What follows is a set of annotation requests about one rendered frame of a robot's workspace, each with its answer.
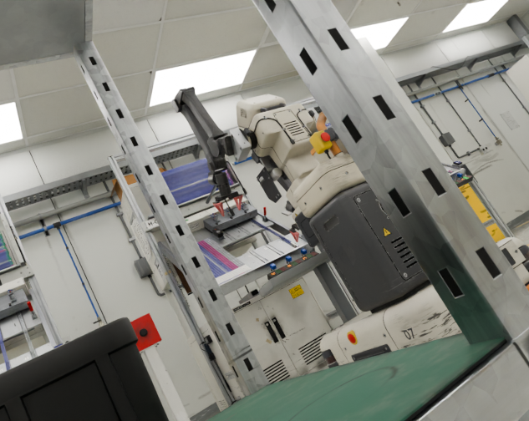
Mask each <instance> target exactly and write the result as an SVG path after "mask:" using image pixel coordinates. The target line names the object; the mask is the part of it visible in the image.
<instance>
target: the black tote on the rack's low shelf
mask: <svg viewBox="0 0 529 421"><path fill-rule="evenodd" d="M137 342H138V338H137V336H136V334H135V331H134V328H133V327H132V325H131V323H130V320H129V318H127V317H122V318H119V319H117V320H114V321H112V322H110V323H108V324H105V325H103V326H102V327H99V328H97V329H95V330H93V331H91V332H88V333H86V334H84V335H83V336H80V337H77V338H75V339H74V340H72V341H70V342H66V343H65V344H63V345H61V346H59V347H56V348H54V349H52V350H50V351H48V352H46V353H43V354H41V355H39V356H37V357H35V358H33V359H30V360H28V361H27V362H25V363H22V364H20V365H17V366H16V367H14V368H11V369H9V370H7V371H5V372H3V373H0V421H169V419H168V418H167V415H166V413H165V410H164V408H163V406H162V403H161V401H160V398H159V396H158V394H157V392H156V390H155V386H154V384H153V383H152V380H151V378H150V375H149V373H148V371H147V369H146V366H145V364H144V361H143V359H142V357H141V355H140V352H139V349H138V348H137V346H136V343H137Z"/></svg>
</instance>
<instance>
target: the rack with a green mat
mask: <svg viewBox="0 0 529 421"><path fill-rule="evenodd" d="M252 1H253V2H254V4H255V5H256V7H257V9H258V11H259V12H260V14H261V15H262V17H263V18H264V20H265V21H266V23H267V25H268V27H269V28H270V29H271V31H272V33H273V34H274V36H275V37H276V39H277V41H278V42H279V43H280V45H281V46H282V49H283V50H284V52H285V53H286V55H287V56H288V58H289V59H290V61H291V62H292V65H293V66H294V68H295V69H296V70H297V72H298V74H299V75H300V77H301V78H302V80H303V82H304V83H305V84H306V86H307V87H308V90H309V91H310V93H311V94H312V96H313V97H314V99H315V100H316V102H317V103H318V106H319V107H320V109H321V110H322V111H323V113H324V115H325V116H326V118H327V119H328V122H329V123H330V124H331V125H332V127H333V129H334V131H335V132H336V134H337V135H338V137H339V138H340V140H341V141H342V143H343V145H344V147H345V148H346V150H347V151H348V153H349V154H350V156H351V157H352V159H353V160H354V163H355V164H356V165H357V166H358V168H359V170H360V172H361V173H362V175H363V176H364V178H365V179H366V181H367V182H368V184H369V186H370V188H371V189H372V191H373V192H374V194H375V195H376V197H377V198H378V200H379V202H380V204H381V205H382V206H383V208H384V210H385V211H386V213H387V214H388V216H389V218H390V220H392V222H393V223H394V226H395V227H396V229H397V230H398V232H399V233H400V235H401V236H402V238H403V239H404V241H405V243H406V245H407V246H408V248H409V249H410V251H411V252H412V254H413V255H414V257H415V259H416V261H417V262H418V263H419V264H420V267H421V268H422V270H423V271H424V273H425V275H426V276H427V277H428V279H429V280H430V282H431V284H432V286H433V287H434V289H435V290H436V292H437V293H438V295H439V296H440V298H441V300H442V302H443V303H444V304H445V306H446V308H447V309H448V311H449V312H450V314H451V316H452V317H453V318H454V320H455V322H456V324H457V325H458V327H459V328H460V330H461V331H462V333H459V334H456V335H452V336H448V337H443V338H440V339H436V340H434V341H430V342H424V343H421V344H418V345H414V346H411V347H406V348H402V349H399V350H396V351H393V352H389V353H384V354H380V355H377V356H373V357H371V358H365V359H362V360H358V361H355V362H351V363H346V364H343V365H339V366H337V367H333V368H327V369H324V370H321V371H317V372H314V373H309V374H305V375H302V376H299V377H295V378H289V379H287V380H283V381H280V382H276V383H271V384H270V383H269V381H268V379H267V377H266V375H265V373H264V372H263V370H262V367H261V365H260V363H259V362H258V360H257V357H256V355H255V354H254V352H253V351H252V348H251V346H250V344H249V342H248V341H247V338H246V336H245V334H244V332H243V331H242V329H241V327H240V325H239V323H238V321H237V319H236V317H235V315H234V313H233V311H232V309H231V308H230V306H229V304H228V302H227V300H226V298H225V296H224V294H223V292H222V290H221V288H220V287H219V285H218V283H217V281H216V278H215V277H214V275H213V273H212V271H211V268H210V267H209V265H208V264H207V262H206V259H205V257H204V256H203V254H202V252H201V249H200V247H199V246H198V244H197V242H196V240H195V238H194V236H193V235H192V233H191V230H190V228H189V226H188V225H187V223H186V220H185V219H184V217H183V215H182V214H181V211H180V209H179V207H178V205H177V204H176V202H175V199H174V197H173V196H172V194H171V192H170V190H169V188H168V186H167V184H166V182H165V180H164V178H163V176H162V174H161V173H160V171H159V169H158V167H157V165H156V163H155V161H154V159H153V157H152V155H151V153H150V152H149V150H148V148H147V146H146V144H145V142H144V140H143V138H142V136H141V134H140V132H139V130H138V129H137V127H136V125H135V122H134V120H133V119H132V117H131V115H130V112H129V110H128V109H127V107H126V105H125V103H124V101H123V99H122V98H121V96H120V93H119V91H118V89H117V88H116V86H115V84H114V82H113V80H112V78H111V77H110V75H109V72H108V70H107V68H106V67H105V65H104V62H103V60H102V59H101V57H100V56H99V53H98V51H97V49H96V47H95V46H94V43H93V41H92V37H93V0H0V70H4V69H10V68H18V67H22V66H27V65H32V64H36V63H45V62H50V61H54V60H60V59H64V58H72V57H74V58H75V60H76V62H77V64H78V66H79V68H80V70H81V72H82V74H83V76H84V78H85V80H86V82H87V84H88V86H89V88H90V90H91V92H92V94H93V96H94V98H95V100H96V102H97V104H98V106H99V108H100V110H101V112H102V113H103V115H104V117H105V119H106V121H107V123H108V125H109V127H110V129H111V131H112V133H113V135H114V137H115V139H116V141H117V143H118V145H119V147H120V149H121V151H122V153H123V155H124V157H125V159H126V161H127V163H128V165H129V167H130V169H131V171H132V173H133V175H134V177H135V179H136V181H137V183H138V185H139V187H140V189H141V191H142V193H143V195H144V197H145V199H146V201H147V203H148V205H149V207H150V209H151V211H152V213H153V215H154V217H155V219H156V221H157V223H158V225H159V227H160V229H161V231H162V233H163V235H164V237H165V239H166V241H167V243H168V245H169V247H170V249H171V251H172V253H173V255H174V257H175V259H176V261H177V263H178V265H179V267H180V269H181V271H182V273H183V275H184V277H185V279H186V281H187V282H188V284H189V286H190V288H191V290H192V292H193V294H194V296H195V298H196V300H197V302H198V304H199V306H200V308H201V310H202V312H203V314H204V316H205V318H206V320H207V322H208V324H209V326H210V328H211V330H212V332H213V334H214V336H215V338H216V340H217V342H218V344H219V346H220V348H221V350H222V352H223V354H224V356H225V358H226V360H227V362H228V364H229V366H230V368H231V370H232V372H233V374H234V376H235V378H236V380H237V382H238V384H239V386H240V388H241V390H242V392H243V394H244V396H245V397H244V398H242V399H240V400H238V401H237V402H235V403H234V404H233V405H231V406H229V407H228V408H226V409H224V410H222V411H221V412H220V413H218V414H216V415H215V416H213V417H212V418H209V419H208V420H207V421H517V420H518V421H529V291H528V290H527V288H526V286H525V285H524V283H523V282H522V280H521V278H520V277H519V276H518V275H517V274H516V272H515V270H514V269H513V267H512V266H511V264H510V262H509V261H508V260H507V259H506V257H505V256H504V254H503V253H502V251H501V249H500V248H499V246H498V245H497V244H496V242H495V241H494V239H493V238H492V237H491V235H490V233H489V232H488V230H487V229H486V228H485V226H484V225H483V223H482V222H481V220H480V219H479V217H478V216H477V214H476V213H475V212H474V210H473V209H472V207H471V205H470V204H469V202H468V201H467V200H466V198H465V197H464V196H463V194H462V193H461V191H460V189H459V188H458V186H457V185H456V183H455V182H454V181H453V180H452V178H451V177H450V175H449V173H448V172H447V170H446V169H445V167H444V166H443V165H442V164H441V162H440V160H439V159H438V157H437V156H436V154H435V152H434V151H433V150H432V149H431V147H430V146H429V144H428V143H427V141H426V140H425V138H424V136H423V135H422V134H421V133H420V131H419V129H418V128H417V127H416V125H415V123H414V122H413V120H412V119H411V118H410V116H409V115H408V113H407V112H406V110H405V109H404V107H403V106H402V104H401V103H400V102H399V100H398V99H397V97H396V96H395V94H394V92H393V91H392V90H391V88H390V87H389V86H388V84H387V83H386V81H385V80H384V78H383V76H382V75H381V73H380V72H379V71H378V70H377V68H376V67H375V65H374V63H373V62H372V60H371V59H370V57H369V56H368V55H367V54H366V52H365V51H364V49H363V47H362V46H361V44H360V43H359V41H358V39H356V37H355V36H354V34H353V33H352V31H351V30H350V28H349V27H348V25H347V24H346V22H345V21H344V20H343V18H342V17H341V15H340V14H339V12H338V10H337V9H336V7H335V6H334V5H333V3H332V2H331V0H252Z"/></svg>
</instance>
